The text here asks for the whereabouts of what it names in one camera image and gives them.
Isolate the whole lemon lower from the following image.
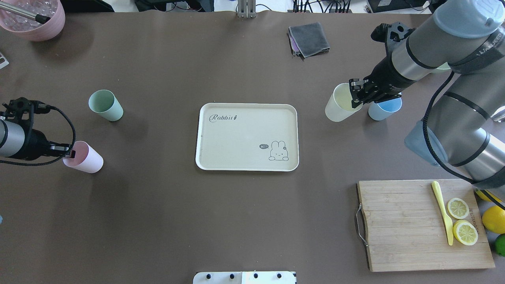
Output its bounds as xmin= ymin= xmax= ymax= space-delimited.
xmin=482 ymin=206 xmax=505 ymax=234

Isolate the whole lemon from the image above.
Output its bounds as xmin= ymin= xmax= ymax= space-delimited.
xmin=482 ymin=206 xmax=505 ymax=234
xmin=475 ymin=191 xmax=492 ymax=202

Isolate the wooden round stand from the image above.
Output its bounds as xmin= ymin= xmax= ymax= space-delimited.
xmin=428 ymin=0 xmax=447 ymax=14

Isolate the grey folded cloth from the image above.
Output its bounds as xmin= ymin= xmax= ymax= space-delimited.
xmin=288 ymin=22 xmax=330 ymax=58

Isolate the pink ice bucket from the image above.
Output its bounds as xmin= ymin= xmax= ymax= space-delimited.
xmin=1 ymin=0 xmax=65 ymax=41

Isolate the green plastic cup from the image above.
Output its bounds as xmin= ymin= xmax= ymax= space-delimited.
xmin=88 ymin=90 xmax=124 ymax=121

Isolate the cream rabbit tray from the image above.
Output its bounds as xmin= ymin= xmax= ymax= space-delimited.
xmin=195 ymin=103 xmax=299 ymax=172

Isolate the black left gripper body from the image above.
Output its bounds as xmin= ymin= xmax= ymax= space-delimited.
xmin=20 ymin=128 xmax=52 ymax=160

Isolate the lower lemon slice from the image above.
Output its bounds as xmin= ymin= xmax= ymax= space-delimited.
xmin=453 ymin=220 xmax=479 ymax=246

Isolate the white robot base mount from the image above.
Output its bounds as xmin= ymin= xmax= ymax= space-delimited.
xmin=193 ymin=270 xmax=297 ymax=284

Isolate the metal ice scoop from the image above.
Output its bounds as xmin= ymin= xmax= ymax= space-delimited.
xmin=0 ymin=1 xmax=51 ymax=24

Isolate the whole lemon upper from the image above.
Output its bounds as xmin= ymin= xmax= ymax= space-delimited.
xmin=475 ymin=191 xmax=492 ymax=202

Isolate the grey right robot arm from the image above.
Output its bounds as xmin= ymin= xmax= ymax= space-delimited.
xmin=349 ymin=0 xmax=505 ymax=199

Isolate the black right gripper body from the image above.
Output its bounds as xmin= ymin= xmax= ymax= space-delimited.
xmin=361 ymin=57 xmax=416 ymax=104

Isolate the green lime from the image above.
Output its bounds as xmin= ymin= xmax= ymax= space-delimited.
xmin=494 ymin=234 xmax=505 ymax=257

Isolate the lemon slice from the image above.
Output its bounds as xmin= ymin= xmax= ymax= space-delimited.
xmin=453 ymin=220 xmax=479 ymax=246
xmin=447 ymin=198 xmax=469 ymax=220

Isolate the purple cloth under grey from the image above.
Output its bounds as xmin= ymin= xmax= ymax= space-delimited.
xmin=288 ymin=32 xmax=304 ymax=59

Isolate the wooden cutting board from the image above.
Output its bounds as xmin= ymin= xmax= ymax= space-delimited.
xmin=357 ymin=179 xmax=495 ymax=273

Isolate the green bowl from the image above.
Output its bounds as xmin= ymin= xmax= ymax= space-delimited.
xmin=431 ymin=62 xmax=451 ymax=74

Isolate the upper lemon slice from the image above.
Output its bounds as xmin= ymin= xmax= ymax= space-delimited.
xmin=447 ymin=198 xmax=469 ymax=220

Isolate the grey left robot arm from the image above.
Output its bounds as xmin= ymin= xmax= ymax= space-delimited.
xmin=0 ymin=120 xmax=76 ymax=161

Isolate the pink plastic cup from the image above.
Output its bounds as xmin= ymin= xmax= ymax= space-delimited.
xmin=62 ymin=141 xmax=103 ymax=173

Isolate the pale yellow plastic cup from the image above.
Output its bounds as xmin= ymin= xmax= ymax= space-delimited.
xmin=325 ymin=83 xmax=363 ymax=122

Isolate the blue plastic cup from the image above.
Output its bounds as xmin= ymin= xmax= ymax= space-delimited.
xmin=368 ymin=97 xmax=402 ymax=121

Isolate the yellow plastic knife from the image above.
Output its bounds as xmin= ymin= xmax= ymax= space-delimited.
xmin=431 ymin=180 xmax=454 ymax=246

